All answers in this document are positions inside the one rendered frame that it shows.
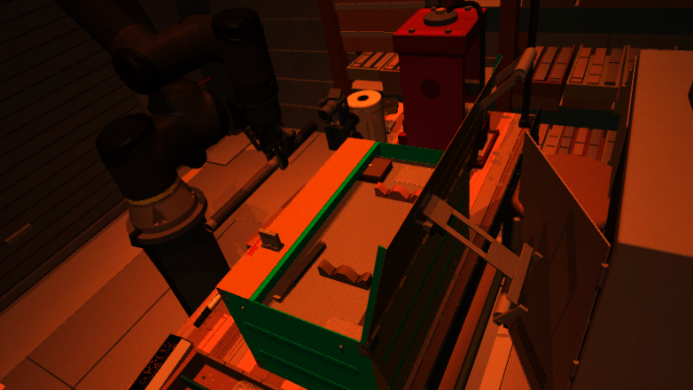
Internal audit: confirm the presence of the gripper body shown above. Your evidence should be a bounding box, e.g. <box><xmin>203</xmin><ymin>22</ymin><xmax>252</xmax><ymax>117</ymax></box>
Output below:
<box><xmin>243</xmin><ymin>110</ymin><xmax>286</xmax><ymax>151</ymax></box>

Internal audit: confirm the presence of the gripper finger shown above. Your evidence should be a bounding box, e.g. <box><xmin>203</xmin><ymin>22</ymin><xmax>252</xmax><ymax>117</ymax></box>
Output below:
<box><xmin>253</xmin><ymin>141</ymin><xmax>280</xmax><ymax>164</ymax></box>
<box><xmin>272</xmin><ymin>129</ymin><xmax>299</xmax><ymax>170</ymax></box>

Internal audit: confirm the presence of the grey pump bar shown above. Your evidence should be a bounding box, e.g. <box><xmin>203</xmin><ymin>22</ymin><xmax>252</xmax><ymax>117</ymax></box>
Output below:
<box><xmin>204</xmin><ymin>119</ymin><xmax>319</xmax><ymax>235</ymax></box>

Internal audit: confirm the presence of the grey hasp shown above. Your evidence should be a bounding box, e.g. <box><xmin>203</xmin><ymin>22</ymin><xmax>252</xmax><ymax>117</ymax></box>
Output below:
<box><xmin>421</xmin><ymin>193</ymin><xmax>543</xmax><ymax>306</ymax></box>

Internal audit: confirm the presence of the green box body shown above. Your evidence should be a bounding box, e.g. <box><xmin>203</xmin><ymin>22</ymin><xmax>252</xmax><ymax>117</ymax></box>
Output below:
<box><xmin>215</xmin><ymin>137</ymin><xmax>452</xmax><ymax>390</ymax></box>

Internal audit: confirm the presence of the red pump body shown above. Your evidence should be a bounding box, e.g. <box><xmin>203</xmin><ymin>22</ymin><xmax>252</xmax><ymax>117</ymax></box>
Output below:
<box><xmin>392</xmin><ymin>6</ymin><xmax>487</xmax><ymax>152</ymax></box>

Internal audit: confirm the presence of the grey round pump cap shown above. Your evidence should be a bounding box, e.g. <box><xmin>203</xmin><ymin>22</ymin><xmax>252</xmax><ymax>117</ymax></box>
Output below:
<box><xmin>422</xmin><ymin>5</ymin><xmax>460</xmax><ymax>27</ymax></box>

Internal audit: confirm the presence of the dark upright pole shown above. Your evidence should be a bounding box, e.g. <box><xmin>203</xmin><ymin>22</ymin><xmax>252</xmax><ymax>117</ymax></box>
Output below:
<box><xmin>518</xmin><ymin>0</ymin><xmax>541</xmax><ymax>130</ymax></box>

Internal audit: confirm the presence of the black clamp fixture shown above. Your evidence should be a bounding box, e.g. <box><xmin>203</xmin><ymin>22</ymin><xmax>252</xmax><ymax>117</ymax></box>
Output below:
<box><xmin>317</xmin><ymin>87</ymin><xmax>363</xmax><ymax>152</ymax></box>

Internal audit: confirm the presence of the grey staple block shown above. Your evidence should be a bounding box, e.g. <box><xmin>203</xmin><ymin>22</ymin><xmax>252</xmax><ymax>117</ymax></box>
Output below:
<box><xmin>256</xmin><ymin>226</ymin><xmax>284</xmax><ymax>252</ymax></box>

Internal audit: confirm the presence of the grey ribbed drum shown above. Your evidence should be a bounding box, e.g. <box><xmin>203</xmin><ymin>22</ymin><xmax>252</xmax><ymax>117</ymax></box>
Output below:
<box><xmin>346</xmin><ymin>89</ymin><xmax>391</xmax><ymax>144</ymax></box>

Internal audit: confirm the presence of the brown square block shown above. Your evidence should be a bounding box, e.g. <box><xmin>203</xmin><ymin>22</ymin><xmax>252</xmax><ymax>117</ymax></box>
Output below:
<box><xmin>361</xmin><ymin>156</ymin><xmax>394</xmax><ymax>183</ymax></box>

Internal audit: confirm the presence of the brown vee block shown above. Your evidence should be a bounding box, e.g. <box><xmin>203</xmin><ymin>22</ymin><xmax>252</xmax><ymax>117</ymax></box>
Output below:
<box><xmin>374</xmin><ymin>180</ymin><xmax>424</xmax><ymax>205</ymax></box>
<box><xmin>315</xmin><ymin>258</ymin><xmax>374</xmax><ymax>290</ymax></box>

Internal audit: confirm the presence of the black marker pen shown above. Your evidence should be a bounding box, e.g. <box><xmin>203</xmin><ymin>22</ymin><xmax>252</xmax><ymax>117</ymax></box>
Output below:
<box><xmin>192</xmin><ymin>292</ymin><xmax>222</xmax><ymax>328</ymax></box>

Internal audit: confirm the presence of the orange striped pad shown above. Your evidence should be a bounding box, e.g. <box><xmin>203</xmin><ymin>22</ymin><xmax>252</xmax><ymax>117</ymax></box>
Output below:
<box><xmin>197</xmin><ymin>314</ymin><xmax>257</xmax><ymax>376</ymax></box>

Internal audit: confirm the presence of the red black flat block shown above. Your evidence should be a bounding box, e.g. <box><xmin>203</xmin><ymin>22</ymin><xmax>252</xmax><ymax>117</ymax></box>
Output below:
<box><xmin>475</xmin><ymin>129</ymin><xmax>502</xmax><ymax>168</ymax></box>

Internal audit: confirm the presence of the grey roller shutter door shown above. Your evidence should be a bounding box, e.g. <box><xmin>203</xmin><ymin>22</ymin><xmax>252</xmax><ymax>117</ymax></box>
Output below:
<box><xmin>0</xmin><ymin>0</ymin><xmax>143</xmax><ymax>313</ymax></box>

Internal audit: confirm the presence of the black speckled sheet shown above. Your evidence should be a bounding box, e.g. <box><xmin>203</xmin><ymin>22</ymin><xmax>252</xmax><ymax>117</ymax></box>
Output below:
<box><xmin>128</xmin><ymin>333</ymin><xmax>194</xmax><ymax>390</ymax></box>

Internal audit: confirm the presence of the brown cardboard panel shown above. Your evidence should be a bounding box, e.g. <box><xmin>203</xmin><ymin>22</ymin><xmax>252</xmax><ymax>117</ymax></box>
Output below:
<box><xmin>510</xmin><ymin>131</ymin><xmax>613</xmax><ymax>390</ymax></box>

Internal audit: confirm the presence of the large beige cabinet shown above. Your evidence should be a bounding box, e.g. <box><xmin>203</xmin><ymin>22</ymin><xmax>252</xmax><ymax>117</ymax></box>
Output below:
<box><xmin>570</xmin><ymin>48</ymin><xmax>693</xmax><ymax>390</ymax></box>

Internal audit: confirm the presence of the grey rail strip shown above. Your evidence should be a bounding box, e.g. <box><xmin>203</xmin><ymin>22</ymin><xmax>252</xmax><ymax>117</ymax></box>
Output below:
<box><xmin>272</xmin><ymin>240</ymin><xmax>328</xmax><ymax>302</ymax></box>

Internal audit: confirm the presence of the black pump hose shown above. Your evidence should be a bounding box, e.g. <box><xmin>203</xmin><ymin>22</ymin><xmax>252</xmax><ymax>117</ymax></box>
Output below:
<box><xmin>432</xmin><ymin>0</ymin><xmax>487</xmax><ymax>91</ymax></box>

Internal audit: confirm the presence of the grey roller handle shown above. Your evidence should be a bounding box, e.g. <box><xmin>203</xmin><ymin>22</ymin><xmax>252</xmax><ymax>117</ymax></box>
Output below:
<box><xmin>491</xmin><ymin>292</ymin><xmax>530</xmax><ymax>330</ymax></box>
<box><xmin>476</xmin><ymin>46</ymin><xmax>538</xmax><ymax>112</ymax></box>

